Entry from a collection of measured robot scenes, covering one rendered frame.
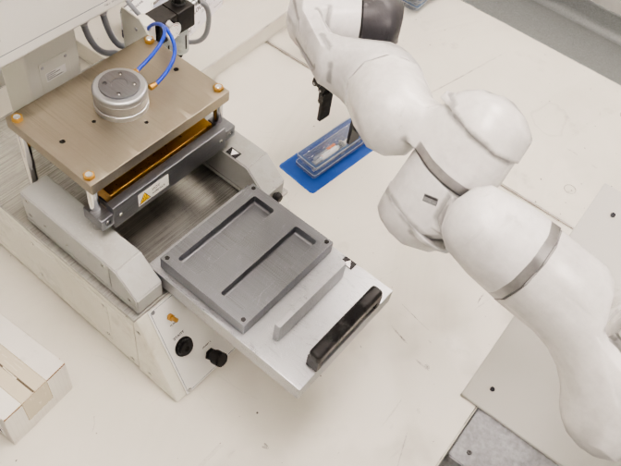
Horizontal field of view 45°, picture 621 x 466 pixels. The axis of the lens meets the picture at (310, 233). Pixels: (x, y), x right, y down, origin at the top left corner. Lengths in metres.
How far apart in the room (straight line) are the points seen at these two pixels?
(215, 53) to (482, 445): 0.99
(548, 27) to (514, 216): 2.66
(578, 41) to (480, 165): 2.59
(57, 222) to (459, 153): 0.59
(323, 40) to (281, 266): 0.33
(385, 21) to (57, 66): 0.52
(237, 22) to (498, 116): 1.03
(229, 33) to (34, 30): 0.70
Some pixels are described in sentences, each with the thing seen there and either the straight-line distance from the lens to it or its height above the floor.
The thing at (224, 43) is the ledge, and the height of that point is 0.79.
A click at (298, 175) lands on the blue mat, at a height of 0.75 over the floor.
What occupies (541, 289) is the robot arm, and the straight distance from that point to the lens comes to 0.85.
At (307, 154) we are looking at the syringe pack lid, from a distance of 1.52.
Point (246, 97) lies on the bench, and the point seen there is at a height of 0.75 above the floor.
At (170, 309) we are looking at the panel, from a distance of 1.16.
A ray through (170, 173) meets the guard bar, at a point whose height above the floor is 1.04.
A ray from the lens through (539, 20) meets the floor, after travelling 3.49.
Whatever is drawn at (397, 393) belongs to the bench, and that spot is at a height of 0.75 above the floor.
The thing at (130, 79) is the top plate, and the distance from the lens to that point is 1.13.
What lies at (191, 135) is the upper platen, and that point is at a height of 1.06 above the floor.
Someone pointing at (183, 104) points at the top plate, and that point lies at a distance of 1.14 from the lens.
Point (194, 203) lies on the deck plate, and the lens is 1.24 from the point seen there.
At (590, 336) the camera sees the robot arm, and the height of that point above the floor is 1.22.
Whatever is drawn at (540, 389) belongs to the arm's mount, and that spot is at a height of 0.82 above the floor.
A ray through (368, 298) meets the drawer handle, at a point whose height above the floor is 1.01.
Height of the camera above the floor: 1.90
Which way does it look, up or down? 53 degrees down
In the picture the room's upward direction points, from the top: 11 degrees clockwise
